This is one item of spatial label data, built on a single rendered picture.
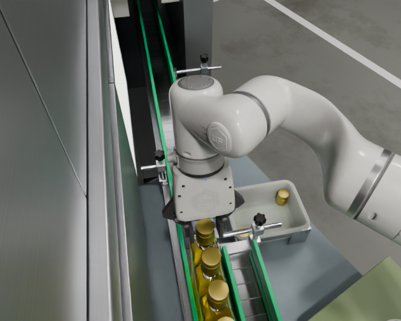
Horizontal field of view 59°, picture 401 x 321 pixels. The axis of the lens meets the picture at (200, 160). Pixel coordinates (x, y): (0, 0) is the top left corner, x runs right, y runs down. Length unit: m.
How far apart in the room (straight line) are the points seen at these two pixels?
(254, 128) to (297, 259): 0.73
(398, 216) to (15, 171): 0.34
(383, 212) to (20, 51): 0.35
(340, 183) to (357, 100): 2.45
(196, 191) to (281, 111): 0.18
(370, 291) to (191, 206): 0.61
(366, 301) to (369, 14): 3.16
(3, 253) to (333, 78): 2.87
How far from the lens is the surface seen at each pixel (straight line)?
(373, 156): 0.41
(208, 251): 0.63
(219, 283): 0.61
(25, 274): 0.23
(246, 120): 0.42
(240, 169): 1.25
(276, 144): 2.36
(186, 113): 0.47
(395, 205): 0.40
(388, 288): 1.09
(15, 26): 0.30
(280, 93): 0.48
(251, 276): 0.93
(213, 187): 0.56
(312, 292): 1.09
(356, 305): 1.03
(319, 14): 3.74
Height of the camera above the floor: 1.74
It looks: 51 degrees down
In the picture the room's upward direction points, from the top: straight up
